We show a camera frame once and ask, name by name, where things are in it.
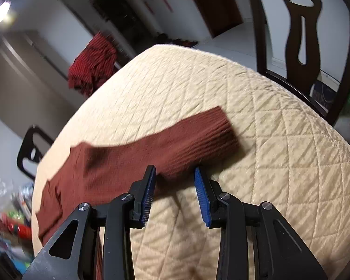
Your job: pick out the red striped cloth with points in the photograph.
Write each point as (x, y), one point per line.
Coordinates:
(90, 61)

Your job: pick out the dark doorway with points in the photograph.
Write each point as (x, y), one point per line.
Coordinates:
(119, 5)

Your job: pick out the beige quilted table cover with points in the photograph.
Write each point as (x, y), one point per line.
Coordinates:
(192, 93)

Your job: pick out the pile of colourful packets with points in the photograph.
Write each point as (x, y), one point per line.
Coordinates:
(14, 224)

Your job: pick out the ceiling light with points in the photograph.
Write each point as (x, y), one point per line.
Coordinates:
(0, 13)

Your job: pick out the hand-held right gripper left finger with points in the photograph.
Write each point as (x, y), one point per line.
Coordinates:
(149, 194)

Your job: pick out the black chair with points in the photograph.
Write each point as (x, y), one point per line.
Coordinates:
(24, 151)

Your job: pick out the brown wooden door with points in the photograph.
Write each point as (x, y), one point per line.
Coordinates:
(218, 5)

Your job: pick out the rust brown knit garment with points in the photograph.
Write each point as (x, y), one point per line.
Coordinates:
(134, 163)

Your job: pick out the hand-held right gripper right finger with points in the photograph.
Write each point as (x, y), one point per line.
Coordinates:
(201, 198)

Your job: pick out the blue box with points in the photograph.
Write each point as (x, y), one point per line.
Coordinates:
(323, 93)

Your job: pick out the taupe wardrobe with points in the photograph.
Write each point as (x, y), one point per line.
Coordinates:
(17, 87)

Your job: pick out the dark wooden dining chair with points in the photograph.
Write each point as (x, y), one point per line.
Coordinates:
(304, 20)

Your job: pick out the pile of shoes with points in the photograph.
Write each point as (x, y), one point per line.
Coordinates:
(178, 41)

